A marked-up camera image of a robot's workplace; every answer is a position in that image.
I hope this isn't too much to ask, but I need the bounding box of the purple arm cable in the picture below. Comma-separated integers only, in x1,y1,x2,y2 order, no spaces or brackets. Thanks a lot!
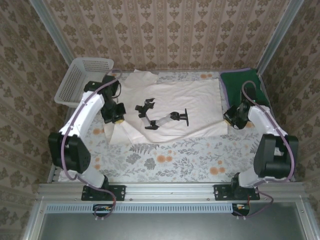
234,80,295,221
60,69,123,222

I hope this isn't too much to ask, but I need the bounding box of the grey slotted cable duct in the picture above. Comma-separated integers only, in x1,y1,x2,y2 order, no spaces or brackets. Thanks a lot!
46,202,233,214

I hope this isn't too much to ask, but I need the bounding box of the white t-shirt with robot print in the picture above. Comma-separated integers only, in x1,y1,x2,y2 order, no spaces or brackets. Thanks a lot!
103,69,229,145

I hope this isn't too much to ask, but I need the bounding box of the white plastic laundry basket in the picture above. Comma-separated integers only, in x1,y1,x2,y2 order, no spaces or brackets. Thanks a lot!
54,57,115,109

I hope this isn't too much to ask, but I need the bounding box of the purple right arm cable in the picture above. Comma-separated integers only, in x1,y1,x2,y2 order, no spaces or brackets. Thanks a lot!
234,80,295,221

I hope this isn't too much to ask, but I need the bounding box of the aluminium mounting rail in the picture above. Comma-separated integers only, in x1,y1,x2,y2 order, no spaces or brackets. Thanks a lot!
36,181,306,202

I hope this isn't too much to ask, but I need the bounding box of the aluminium frame post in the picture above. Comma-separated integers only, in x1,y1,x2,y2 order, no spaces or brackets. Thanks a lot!
256,0,305,75
29,0,74,67

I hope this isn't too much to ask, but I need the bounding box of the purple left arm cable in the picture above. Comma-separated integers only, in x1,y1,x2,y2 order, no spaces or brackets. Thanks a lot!
60,69,123,222

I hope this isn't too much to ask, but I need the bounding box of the floral fern print tablecloth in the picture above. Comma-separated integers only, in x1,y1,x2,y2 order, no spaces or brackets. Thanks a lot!
57,70,294,184

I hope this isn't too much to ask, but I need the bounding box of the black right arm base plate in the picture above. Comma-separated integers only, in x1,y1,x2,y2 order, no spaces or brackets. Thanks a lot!
213,184,261,202

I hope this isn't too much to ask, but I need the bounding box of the dark green t-shirt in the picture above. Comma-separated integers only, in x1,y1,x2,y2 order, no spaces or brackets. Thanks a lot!
219,68,271,111

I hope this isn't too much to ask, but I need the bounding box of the black controller box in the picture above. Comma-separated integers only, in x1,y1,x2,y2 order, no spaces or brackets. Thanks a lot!
231,202,251,217

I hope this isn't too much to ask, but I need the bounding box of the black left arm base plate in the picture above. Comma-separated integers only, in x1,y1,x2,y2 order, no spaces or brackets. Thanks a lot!
81,184,127,202

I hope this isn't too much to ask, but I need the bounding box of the grey metal panel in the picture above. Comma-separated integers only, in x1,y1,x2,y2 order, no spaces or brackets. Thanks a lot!
23,201,320,240

